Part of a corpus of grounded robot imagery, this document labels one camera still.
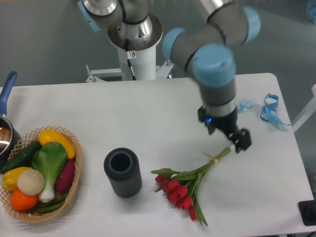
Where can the orange fruit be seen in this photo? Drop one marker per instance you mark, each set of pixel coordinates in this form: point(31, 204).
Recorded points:
point(21, 202)

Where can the black device at table edge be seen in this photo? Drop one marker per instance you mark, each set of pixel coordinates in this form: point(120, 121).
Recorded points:
point(308, 212)

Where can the woven wicker basket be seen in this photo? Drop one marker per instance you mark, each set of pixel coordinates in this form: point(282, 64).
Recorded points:
point(33, 216)

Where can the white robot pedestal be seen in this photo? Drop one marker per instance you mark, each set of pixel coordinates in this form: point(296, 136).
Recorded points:
point(143, 63)

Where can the green bok choy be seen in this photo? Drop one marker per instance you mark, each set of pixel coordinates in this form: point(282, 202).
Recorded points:
point(49, 161)

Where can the silver blue-capped robot arm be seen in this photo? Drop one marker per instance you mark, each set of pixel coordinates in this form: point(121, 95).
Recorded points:
point(204, 55)

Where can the white metal base bracket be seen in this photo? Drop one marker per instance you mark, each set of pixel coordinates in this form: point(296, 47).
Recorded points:
point(162, 72)

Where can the light blue ribbon strip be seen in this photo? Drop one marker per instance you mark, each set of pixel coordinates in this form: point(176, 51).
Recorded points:
point(244, 104)

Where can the purple sweet potato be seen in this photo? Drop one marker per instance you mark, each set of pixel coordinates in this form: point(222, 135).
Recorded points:
point(66, 177)

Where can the yellow bell pepper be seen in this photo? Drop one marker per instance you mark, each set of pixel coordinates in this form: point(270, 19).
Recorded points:
point(9, 179)

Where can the red tulip bouquet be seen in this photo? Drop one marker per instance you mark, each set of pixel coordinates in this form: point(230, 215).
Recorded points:
point(181, 187)

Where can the white frame at right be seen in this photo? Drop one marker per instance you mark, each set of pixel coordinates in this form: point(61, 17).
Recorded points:
point(306, 112)

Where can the blue crumpled ribbon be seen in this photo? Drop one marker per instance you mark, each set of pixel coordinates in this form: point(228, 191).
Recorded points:
point(269, 110)

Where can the blue-handled saucepan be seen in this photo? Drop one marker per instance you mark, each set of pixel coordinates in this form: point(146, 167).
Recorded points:
point(8, 135)

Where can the dark grey ribbed vase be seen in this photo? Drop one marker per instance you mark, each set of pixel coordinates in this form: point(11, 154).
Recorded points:
point(121, 166)

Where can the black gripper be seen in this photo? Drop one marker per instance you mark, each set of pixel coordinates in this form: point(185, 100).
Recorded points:
point(228, 125)

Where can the green cucumber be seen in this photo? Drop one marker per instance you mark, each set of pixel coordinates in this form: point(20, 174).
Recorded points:
point(23, 158)

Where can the cream steamed bun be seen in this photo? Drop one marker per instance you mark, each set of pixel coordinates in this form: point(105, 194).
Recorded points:
point(30, 182)

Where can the green bean pods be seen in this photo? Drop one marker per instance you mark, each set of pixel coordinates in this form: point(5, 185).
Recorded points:
point(51, 206)

